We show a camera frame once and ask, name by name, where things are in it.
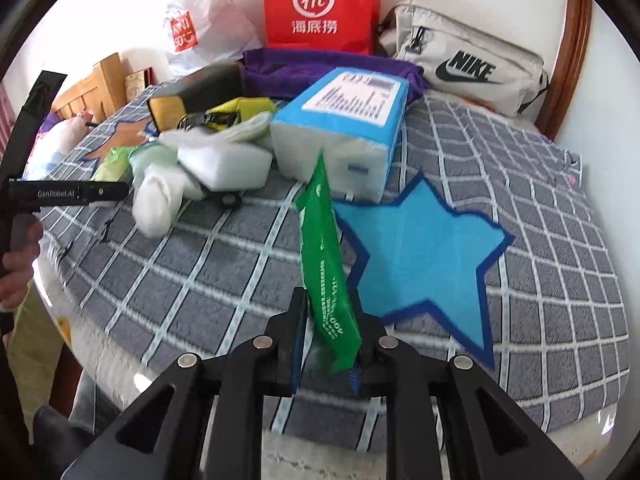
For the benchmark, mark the white glove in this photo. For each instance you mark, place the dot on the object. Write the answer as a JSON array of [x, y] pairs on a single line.
[[160, 186]]

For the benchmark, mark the brown wooden headboard trim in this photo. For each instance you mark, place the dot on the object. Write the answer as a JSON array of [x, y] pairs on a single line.
[[568, 67]]

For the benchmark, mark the green plastic packet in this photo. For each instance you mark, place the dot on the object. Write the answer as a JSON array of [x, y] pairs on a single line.
[[323, 272]]

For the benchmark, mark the fruit print tissue pack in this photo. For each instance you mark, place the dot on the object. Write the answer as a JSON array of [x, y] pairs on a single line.
[[226, 166]]

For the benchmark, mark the red Haidilao paper bag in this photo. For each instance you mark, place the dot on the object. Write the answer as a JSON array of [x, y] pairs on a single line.
[[335, 25]]

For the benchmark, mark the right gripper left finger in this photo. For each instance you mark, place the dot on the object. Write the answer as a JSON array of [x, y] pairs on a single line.
[[284, 361]]

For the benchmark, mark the light green wipes pack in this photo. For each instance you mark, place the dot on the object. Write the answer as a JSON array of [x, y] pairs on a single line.
[[115, 166]]

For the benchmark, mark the wooden chair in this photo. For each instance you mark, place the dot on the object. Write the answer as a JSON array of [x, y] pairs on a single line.
[[102, 93]]

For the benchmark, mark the grey Nike bag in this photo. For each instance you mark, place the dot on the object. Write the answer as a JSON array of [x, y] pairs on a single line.
[[462, 60]]

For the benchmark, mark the black gold tin box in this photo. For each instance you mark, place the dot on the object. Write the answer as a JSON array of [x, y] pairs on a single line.
[[206, 88]]

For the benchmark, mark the purple towel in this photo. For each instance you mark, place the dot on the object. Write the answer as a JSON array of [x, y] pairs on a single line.
[[286, 73]]

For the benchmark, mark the blue star marker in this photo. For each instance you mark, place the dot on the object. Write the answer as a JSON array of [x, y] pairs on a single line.
[[416, 254]]

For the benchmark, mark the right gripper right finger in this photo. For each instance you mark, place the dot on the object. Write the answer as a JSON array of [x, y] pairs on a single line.
[[369, 377]]

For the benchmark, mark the yellow pouch with black straps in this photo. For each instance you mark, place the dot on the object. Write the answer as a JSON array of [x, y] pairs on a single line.
[[227, 114]]

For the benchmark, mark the clear bubble wrap sheet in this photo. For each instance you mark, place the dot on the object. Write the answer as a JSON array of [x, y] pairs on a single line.
[[202, 137]]

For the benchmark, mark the left hand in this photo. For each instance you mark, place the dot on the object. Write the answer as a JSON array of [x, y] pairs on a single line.
[[18, 263]]

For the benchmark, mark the blue tissue pack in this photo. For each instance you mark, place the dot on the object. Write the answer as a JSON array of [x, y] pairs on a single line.
[[351, 118]]

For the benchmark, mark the grey checked tablecloth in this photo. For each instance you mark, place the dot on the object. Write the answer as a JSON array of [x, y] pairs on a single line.
[[131, 305]]

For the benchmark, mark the white Miniso plastic bag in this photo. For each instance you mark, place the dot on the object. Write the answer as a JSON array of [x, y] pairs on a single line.
[[202, 32]]

